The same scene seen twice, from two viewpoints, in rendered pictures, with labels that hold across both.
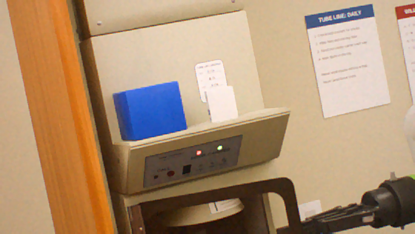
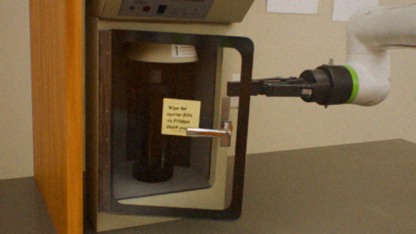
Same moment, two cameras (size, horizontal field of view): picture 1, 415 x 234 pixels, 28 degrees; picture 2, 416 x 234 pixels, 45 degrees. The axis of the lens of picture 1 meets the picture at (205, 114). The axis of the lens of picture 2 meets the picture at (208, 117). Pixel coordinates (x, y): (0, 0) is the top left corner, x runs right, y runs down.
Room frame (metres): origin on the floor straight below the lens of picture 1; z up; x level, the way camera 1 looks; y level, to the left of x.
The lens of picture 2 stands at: (0.50, 0.07, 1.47)
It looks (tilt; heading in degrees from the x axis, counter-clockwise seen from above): 14 degrees down; 353
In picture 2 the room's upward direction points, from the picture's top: 3 degrees clockwise
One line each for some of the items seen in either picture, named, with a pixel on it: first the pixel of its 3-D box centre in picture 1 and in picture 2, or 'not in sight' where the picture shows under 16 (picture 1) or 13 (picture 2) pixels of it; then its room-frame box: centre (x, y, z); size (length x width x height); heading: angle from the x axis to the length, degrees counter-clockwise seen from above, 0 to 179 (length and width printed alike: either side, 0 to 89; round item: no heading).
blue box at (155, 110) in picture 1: (149, 111); not in sight; (1.51, 0.10, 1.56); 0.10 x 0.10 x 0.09; 20
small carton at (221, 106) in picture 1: (221, 104); not in sight; (1.56, -0.03, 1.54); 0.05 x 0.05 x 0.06; 4
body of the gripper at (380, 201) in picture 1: (367, 211); (303, 86); (1.58, -0.27, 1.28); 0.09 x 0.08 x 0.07; 110
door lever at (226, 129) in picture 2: not in sight; (209, 130); (1.48, -0.05, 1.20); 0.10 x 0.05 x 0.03; 82
